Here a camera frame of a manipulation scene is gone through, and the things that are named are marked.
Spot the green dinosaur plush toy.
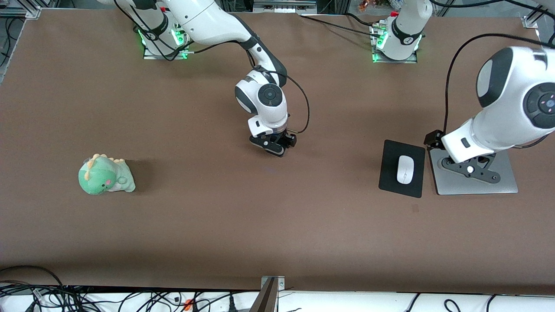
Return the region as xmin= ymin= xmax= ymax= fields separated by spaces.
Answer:
xmin=78 ymin=153 xmax=136 ymax=195

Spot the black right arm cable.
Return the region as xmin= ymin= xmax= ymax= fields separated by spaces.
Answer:
xmin=243 ymin=65 xmax=311 ymax=135

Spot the black mouse pad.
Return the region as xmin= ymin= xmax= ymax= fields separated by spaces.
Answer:
xmin=379 ymin=139 xmax=426 ymax=198

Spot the silver closed laptop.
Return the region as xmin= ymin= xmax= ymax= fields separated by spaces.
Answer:
xmin=428 ymin=147 xmax=519 ymax=195

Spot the black cable across table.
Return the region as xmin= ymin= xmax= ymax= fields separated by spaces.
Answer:
xmin=299 ymin=14 xmax=383 ymax=39

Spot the white computer mouse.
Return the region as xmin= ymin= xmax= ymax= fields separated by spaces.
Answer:
xmin=397 ymin=155 xmax=413 ymax=185

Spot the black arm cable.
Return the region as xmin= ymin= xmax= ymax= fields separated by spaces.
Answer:
xmin=442 ymin=32 xmax=555 ymax=133
xmin=243 ymin=65 xmax=311 ymax=135

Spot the black looped floor cable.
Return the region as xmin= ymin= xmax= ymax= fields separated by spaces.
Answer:
xmin=0 ymin=265 xmax=65 ymax=287

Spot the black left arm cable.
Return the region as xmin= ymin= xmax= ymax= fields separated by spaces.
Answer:
xmin=442 ymin=32 xmax=555 ymax=133

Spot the aluminium profile post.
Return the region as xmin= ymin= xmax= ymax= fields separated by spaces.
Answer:
xmin=251 ymin=276 xmax=285 ymax=312

